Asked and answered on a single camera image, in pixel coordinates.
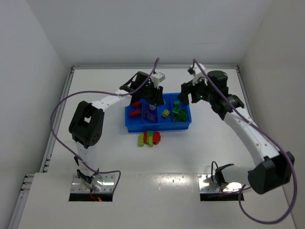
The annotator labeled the purple paw print lego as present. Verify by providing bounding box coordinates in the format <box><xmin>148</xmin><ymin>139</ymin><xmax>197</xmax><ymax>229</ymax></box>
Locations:
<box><xmin>149</xmin><ymin>104</ymin><xmax>157</xmax><ymax>112</ymax></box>

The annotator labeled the lime yellow lego brick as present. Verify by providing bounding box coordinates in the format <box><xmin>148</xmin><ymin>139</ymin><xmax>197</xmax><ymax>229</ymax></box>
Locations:
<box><xmin>162</xmin><ymin>109</ymin><xmax>171</xmax><ymax>118</ymax></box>

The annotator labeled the purple lego plate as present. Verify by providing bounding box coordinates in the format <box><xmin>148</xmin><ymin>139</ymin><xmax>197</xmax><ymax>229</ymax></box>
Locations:
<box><xmin>147</xmin><ymin>113</ymin><xmax>158</xmax><ymax>123</ymax></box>
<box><xmin>143</xmin><ymin>108</ymin><xmax>150</xmax><ymax>118</ymax></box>

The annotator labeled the green square lego brick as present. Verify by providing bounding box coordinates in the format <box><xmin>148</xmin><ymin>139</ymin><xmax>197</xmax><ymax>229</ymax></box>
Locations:
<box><xmin>173</xmin><ymin>106</ymin><xmax>180</xmax><ymax>114</ymax></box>

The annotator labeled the red lego brick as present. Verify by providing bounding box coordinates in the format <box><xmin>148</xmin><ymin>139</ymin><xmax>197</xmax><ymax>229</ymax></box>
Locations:
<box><xmin>129</xmin><ymin>110</ymin><xmax>141</xmax><ymax>118</ymax></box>

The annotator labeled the striped red green lego stack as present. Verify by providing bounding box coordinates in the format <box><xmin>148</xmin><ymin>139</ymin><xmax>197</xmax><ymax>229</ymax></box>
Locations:
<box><xmin>138</xmin><ymin>131</ymin><xmax>161</xmax><ymax>147</ymax></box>

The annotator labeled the red lego piece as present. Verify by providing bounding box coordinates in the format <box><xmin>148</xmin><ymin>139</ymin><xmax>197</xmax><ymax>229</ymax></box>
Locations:
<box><xmin>132</xmin><ymin>101</ymin><xmax>142</xmax><ymax>109</ymax></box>

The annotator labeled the green lego cluster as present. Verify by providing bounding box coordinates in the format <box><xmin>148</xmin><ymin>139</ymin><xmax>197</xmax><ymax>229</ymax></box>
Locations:
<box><xmin>173</xmin><ymin>116</ymin><xmax>181</xmax><ymax>122</ymax></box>

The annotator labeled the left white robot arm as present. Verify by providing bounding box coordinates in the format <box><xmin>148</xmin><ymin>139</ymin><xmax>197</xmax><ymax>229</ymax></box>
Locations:
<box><xmin>69</xmin><ymin>72</ymin><xmax>165</xmax><ymax>188</ymax></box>

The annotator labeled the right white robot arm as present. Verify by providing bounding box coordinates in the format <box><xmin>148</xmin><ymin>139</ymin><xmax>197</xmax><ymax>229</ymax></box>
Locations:
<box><xmin>178</xmin><ymin>67</ymin><xmax>295</xmax><ymax>195</ymax></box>

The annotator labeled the blue divided plastic bin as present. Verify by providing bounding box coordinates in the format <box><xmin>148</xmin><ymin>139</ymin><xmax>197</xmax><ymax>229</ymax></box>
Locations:
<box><xmin>125</xmin><ymin>93</ymin><xmax>192</xmax><ymax>133</ymax></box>

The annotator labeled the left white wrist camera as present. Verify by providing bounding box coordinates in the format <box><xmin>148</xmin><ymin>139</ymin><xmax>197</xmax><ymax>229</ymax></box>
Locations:
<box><xmin>151</xmin><ymin>73</ymin><xmax>165</xmax><ymax>89</ymax></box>

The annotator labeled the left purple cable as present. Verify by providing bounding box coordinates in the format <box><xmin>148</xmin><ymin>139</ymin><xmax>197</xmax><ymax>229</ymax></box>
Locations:
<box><xmin>50</xmin><ymin>57</ymin><xmax>160</xmax><ymax>189</ymax></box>

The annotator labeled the purple cable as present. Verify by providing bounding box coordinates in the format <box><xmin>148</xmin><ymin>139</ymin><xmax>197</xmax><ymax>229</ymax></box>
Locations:
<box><xmin>192</xmin><ymin>58</ymin><xmax>298</xmax><ymax>224</ymax></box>
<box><xmin>50</xmin><ymin>57</ymin><xmax>160</xmax><ymax>189</ymax></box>

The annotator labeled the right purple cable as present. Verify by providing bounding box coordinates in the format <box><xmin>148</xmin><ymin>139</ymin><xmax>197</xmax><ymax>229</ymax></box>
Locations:
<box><xmin>192</xmin><ymin>58</ymin><xmax>298</xmax><ymax>224</ymax></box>

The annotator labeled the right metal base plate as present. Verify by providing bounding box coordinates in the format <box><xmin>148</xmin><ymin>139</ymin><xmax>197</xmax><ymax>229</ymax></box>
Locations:
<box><xmin>197</xmin><ymin>174</ymin><xmax>242</xmax><ymax>202</ymax></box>

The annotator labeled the metal base plate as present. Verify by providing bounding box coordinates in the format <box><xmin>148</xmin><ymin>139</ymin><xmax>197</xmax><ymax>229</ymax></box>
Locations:
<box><xmin>197</xmin><ymin>174</ymin><xmax>242</xmax><ymax>202</ymax></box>
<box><xmin>69</xmin><ymin>174</ymin><xmax>117</xmax><ymax>202</ymax></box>

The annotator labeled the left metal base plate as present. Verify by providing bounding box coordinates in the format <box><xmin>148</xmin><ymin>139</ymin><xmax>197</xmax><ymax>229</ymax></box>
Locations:
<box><xmin>69</xmin><ymin>174</ymin><xmax>117</xmax><ymax>202</ymax></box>

